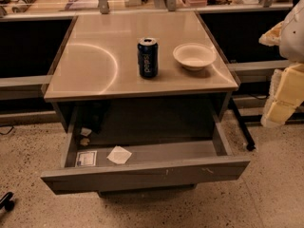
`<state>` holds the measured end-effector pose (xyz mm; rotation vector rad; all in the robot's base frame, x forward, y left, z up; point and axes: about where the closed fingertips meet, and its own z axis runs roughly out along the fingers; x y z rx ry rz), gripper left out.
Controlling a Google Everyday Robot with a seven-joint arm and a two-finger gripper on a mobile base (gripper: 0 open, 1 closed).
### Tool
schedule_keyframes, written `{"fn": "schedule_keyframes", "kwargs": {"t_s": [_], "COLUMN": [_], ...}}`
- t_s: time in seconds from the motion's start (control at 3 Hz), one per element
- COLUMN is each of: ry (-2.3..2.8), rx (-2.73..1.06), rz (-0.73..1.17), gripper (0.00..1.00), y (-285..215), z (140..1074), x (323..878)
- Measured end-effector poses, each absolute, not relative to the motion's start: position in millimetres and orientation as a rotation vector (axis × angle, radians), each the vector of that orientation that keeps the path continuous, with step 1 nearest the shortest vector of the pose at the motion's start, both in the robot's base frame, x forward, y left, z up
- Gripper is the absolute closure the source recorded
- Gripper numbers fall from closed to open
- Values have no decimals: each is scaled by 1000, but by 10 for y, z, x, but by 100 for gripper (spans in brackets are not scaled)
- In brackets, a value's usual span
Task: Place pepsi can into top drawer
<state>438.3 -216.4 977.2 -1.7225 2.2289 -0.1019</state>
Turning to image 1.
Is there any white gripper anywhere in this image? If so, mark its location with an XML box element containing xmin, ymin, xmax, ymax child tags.
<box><xmin>258</xmin><ymin>0</ymin><xmax>304</xmax><ymax>127</ymax></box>

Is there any blue pepsi can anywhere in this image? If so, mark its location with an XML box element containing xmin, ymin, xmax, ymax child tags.
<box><xmin>137</xmin><ymin>37</ymin><xmax>159</xmax><ymax>78</ymax></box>

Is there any grey drawer cabinet with top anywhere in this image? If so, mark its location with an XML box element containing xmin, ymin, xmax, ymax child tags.
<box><xmin>43</xmin><ymin>10</ymin><xmax>239</xmax><ymax>135</ymax></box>

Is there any grey open top drawer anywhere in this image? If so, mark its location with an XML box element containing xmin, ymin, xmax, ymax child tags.
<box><xmin>41</xmin><ymin>106</ymin><xmax>250</xmax><ymax>194</ymax></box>

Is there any white label sticker in drawer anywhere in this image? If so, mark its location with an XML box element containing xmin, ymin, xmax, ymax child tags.
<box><xmin>75</xmin><ymin>151</ymin><xmax>97</xmax><ymax>167</ymax></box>

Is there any black table leg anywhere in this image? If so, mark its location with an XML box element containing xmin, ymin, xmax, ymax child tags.
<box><xmin>229</xmin><ymin>99</ymin><xmax>256</xmax><ymax>151</ymax></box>

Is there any white paper bowl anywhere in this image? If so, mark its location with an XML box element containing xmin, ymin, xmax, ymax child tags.
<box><xmin>173</xmin><ymin>43</ymin><xmax>217</xmax><ymax>71</ymax></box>

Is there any white folded paper napkin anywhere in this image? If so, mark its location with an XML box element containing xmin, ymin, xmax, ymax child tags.
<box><xmin>107</xmin><ymin>146</ymin><xmax>132</xmax><ymax>164</ymax></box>

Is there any small tan crumpled scrap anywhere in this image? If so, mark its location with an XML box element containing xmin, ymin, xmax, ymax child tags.
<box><xmin>80</xmin><ymin>138</ymin><xmax>89</xmax><ymax>146</ymax></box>

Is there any flat booklet on back counter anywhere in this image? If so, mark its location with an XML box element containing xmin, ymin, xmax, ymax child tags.
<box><xmin>65</xmin><ymin>0</ymin><xmax>98</xmax><ymax>10</ymax></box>

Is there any black caster wheel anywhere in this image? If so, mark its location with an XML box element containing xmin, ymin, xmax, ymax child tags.
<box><xmin>0</xmin><ymin>192</ymin><xmax>15</xmax><ymax>212</ymax></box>

